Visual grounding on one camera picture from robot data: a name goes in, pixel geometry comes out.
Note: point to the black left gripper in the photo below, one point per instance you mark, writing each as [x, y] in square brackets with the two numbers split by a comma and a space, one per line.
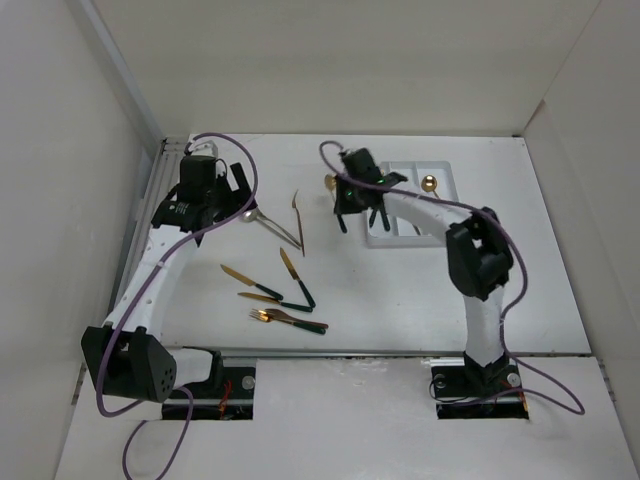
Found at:
[235, 198]

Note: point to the silver spoon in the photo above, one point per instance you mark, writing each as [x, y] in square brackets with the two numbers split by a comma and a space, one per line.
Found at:
[257, 216]

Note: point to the gold knife green handle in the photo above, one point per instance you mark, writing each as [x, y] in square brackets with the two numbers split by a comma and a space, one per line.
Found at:
[271, 300]
[249, 282]
[294, 274]

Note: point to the rose gold fork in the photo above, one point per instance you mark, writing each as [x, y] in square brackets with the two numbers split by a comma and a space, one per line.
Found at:
[299, 222]

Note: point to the gold spoon green handle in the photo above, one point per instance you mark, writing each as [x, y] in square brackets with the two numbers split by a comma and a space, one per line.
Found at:
[429, 184]
[331, 185]

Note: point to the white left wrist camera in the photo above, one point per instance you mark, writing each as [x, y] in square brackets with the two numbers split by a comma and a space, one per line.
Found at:
[206, 148]

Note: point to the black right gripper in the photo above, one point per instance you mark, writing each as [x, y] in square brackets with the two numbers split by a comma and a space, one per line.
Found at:
[343, 205]

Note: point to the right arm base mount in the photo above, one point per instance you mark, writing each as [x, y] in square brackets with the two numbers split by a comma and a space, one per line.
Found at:
[457, 398]

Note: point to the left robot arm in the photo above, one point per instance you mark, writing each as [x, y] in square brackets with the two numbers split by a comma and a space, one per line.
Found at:
[125, 356]

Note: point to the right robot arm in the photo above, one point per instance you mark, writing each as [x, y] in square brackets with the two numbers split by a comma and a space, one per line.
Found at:
[478, 255]

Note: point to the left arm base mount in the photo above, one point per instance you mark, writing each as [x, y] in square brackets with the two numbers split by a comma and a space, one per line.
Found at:
[225, 385]

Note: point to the aluminium rail frame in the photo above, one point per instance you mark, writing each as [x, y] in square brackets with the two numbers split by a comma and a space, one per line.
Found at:
[145, 225]

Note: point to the white three-slot cutlery tray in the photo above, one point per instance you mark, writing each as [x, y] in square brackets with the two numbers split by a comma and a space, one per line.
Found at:
[416, 223]

